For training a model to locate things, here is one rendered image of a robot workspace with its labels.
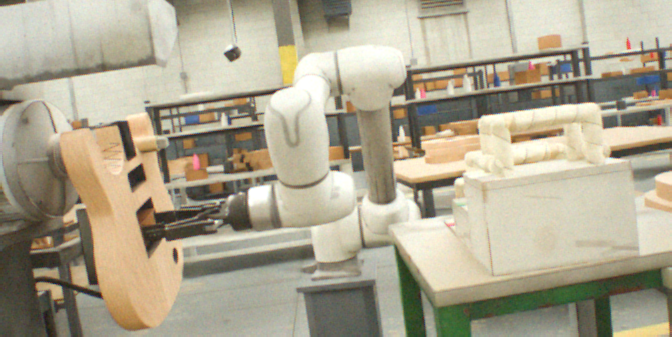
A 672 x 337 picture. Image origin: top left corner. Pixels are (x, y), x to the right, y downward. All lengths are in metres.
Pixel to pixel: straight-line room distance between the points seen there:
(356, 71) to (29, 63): 0.80
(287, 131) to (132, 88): 12.11
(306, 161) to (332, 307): 0.97
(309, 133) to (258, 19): 11.58
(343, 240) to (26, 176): 1.05
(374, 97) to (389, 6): 11.10
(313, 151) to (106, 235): 0.38
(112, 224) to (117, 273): 0.08
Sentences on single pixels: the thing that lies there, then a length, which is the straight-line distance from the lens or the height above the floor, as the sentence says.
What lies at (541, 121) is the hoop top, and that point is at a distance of 0.92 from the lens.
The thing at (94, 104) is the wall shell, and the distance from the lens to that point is 13.25.
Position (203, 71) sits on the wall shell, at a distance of 12.43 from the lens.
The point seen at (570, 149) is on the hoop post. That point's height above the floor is 1.12.
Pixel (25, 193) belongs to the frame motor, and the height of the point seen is 1.19.
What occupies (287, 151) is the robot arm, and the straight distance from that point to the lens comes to 0.85.
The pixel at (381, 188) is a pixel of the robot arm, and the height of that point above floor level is 1.00.
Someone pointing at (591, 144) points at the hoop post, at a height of 1.14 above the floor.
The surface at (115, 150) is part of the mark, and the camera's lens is 0.99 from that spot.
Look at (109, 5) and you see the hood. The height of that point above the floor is 1.50.
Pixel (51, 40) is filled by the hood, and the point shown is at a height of 1.45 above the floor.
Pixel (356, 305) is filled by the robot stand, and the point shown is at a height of 0.61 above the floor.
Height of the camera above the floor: 1.24
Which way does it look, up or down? 3 degrees down
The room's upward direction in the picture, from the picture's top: 8 degrees counter-clockwise
